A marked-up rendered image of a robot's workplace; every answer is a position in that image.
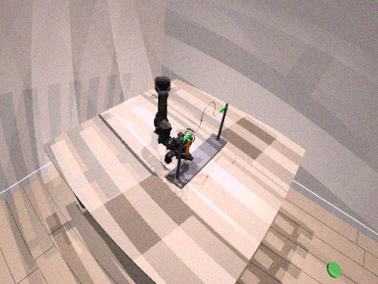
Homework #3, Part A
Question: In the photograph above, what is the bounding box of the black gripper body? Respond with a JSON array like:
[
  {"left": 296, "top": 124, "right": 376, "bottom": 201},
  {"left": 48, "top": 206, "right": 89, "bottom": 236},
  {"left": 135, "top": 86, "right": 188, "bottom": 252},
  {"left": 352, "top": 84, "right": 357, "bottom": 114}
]
[{"left": 164, "top": 137, "right": 193, "bottom": 165}]

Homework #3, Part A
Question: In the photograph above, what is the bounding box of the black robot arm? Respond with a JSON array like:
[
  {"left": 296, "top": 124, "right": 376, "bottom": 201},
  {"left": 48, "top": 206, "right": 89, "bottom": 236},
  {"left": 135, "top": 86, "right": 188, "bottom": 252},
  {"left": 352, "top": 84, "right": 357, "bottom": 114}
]
[{"left": 154, "top": 76, "right": 185, "bottom": 150}]

